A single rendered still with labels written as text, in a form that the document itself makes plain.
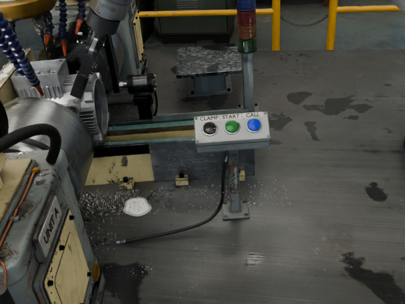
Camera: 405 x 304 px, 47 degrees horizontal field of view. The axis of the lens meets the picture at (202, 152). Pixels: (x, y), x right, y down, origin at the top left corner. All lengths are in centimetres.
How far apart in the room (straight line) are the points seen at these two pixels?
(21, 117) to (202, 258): 50
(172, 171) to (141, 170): 9
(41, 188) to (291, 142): 89
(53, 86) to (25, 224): 60
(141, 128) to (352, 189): 62
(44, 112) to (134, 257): 39
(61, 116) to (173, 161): 38
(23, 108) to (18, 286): 46
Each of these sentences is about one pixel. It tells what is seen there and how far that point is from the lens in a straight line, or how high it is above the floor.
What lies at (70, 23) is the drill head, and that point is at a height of 116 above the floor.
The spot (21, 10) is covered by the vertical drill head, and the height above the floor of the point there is 132.
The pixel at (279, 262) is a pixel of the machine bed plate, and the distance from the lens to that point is 109.
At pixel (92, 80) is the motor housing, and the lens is 127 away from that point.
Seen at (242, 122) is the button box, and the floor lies 107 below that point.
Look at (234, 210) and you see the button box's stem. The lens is 120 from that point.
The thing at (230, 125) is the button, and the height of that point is 107.
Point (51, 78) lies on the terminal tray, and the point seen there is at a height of 113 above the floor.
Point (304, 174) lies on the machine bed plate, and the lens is 134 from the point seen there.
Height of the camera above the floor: 160
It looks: 34 degrees down
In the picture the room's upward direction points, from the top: 5 degrees counter-clockwise
